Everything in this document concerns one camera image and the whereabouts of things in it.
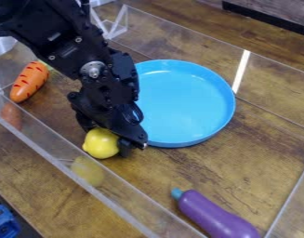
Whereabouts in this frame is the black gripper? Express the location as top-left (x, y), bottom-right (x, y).
top-left (67, 86), bottom-right (149, 158)

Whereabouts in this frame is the yellow toy lemon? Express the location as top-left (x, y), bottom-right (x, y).
top-left (82, 127), bottom-right (119, 159)

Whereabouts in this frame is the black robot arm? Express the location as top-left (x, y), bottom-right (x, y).
top-left (0, 0), bottom-right (149, 156)

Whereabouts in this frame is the blue round tray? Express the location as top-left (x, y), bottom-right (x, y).
top-left (135, 59), bottom-right (237, 148)

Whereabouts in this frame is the orange toy carrot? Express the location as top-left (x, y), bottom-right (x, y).
top-left (10, 61), bottom-right (50, 103)

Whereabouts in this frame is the blue object at corner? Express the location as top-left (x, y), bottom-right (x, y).
top-left (0, 205), bottom-right (20, 238)

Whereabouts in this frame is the purple toy eggplant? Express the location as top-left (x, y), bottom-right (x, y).
top-left (171, 188), bottom-right (261, 238)

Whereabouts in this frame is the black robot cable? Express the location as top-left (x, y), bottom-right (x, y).
top-left (121, 101), bottom-right (146, 126)

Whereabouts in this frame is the clear acrylic enclosure wall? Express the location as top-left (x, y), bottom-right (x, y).
top-left (0, 0), bottom-right (304, 238)

